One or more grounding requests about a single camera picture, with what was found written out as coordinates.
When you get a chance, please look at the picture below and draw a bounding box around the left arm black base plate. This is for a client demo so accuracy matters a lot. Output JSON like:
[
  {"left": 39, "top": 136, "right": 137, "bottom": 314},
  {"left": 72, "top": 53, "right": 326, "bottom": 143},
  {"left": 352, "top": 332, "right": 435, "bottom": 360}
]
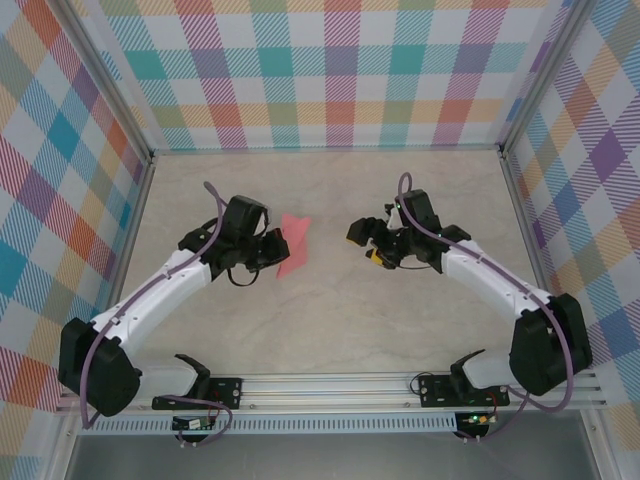
[{"left": 151, "top": 377, "right": 245, "bottom": 412}]

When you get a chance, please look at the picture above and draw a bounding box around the slotted grey cable duct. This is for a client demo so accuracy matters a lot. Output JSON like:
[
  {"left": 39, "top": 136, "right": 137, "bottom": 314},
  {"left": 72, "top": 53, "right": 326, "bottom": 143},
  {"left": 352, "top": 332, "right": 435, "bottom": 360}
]
[{"left": 74, "top": 417, "right": 460, "bottom": 436}]

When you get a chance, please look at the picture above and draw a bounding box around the wide aluminium mounting rail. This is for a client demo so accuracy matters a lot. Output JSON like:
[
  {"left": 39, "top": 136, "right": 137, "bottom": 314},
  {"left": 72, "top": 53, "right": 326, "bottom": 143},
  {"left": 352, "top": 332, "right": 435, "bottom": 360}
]
[{"left": 53, "top": 368, "right": 610, "bottom": 415}]

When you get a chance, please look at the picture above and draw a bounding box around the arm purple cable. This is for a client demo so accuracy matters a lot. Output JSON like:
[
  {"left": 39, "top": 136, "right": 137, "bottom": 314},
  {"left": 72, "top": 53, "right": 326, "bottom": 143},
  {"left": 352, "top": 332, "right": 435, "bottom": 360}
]
[
  {"left": 79, "top": 180, "right": 234, "bottom": 449},
  {"left": 397, "top": 171, "right": 575, "bottom": 446}
]

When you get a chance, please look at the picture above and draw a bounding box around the thin aluminium edge rail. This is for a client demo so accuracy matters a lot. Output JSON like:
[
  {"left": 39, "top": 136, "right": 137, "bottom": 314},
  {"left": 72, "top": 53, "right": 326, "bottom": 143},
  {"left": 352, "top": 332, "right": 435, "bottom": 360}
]
[{"left": 149, "top": 143, "right": 504, "bottom": 157}]

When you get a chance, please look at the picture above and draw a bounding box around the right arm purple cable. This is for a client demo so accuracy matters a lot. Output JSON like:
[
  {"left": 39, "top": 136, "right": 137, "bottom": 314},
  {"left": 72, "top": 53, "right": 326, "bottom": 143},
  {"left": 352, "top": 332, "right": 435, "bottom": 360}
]
[{"left": 397, "top": 171, "right": 575, "bottom": 446}]

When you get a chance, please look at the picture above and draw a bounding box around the grey metal panel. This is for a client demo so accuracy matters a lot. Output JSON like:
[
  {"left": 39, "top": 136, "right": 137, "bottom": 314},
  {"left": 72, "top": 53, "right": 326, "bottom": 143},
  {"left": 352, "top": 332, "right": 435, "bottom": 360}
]
[{"left": 64, "top": 433, "right": 601, "bottom": 480}]

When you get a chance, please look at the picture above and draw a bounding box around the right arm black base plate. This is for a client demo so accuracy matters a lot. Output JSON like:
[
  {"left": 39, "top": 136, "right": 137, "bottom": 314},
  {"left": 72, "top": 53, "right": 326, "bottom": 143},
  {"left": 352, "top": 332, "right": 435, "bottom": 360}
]
[{"left": 417, "top": 373, "right": 511, "bottom": 409}]

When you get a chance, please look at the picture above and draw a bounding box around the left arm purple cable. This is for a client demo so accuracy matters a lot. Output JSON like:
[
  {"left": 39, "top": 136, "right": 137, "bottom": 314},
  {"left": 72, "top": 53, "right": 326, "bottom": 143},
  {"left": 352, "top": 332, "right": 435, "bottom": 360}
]
[{"left": 79, "top": 180, "right": 234, "bottom": 449}]

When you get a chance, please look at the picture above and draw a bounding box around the aluminium side rail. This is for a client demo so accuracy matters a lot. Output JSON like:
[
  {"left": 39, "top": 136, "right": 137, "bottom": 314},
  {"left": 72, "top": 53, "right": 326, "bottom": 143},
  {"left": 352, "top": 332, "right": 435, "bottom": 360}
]
[
  {"left": 87, "top": 155, "right": 157, "bottom": 376},
  {"left": 499, "top": 152, "right": 576, "bottom": 371}
]

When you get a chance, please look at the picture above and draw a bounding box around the pink paper sheet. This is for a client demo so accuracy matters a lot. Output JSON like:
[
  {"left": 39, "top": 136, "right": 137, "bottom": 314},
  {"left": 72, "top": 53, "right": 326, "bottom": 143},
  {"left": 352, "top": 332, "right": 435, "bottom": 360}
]
[{"left": 275, "top": 213, "right": 314, "bottom": 279}]

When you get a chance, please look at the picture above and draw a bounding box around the aluminium corner post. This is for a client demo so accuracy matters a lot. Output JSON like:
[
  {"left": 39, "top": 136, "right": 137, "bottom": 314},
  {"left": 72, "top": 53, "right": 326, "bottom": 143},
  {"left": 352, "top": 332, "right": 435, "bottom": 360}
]
[
  {"left": 497, "top": 0, "right": 601, "bottom": 161},
  {"left": 47, "top": 0, "right": 156, "bottom": 164}
]

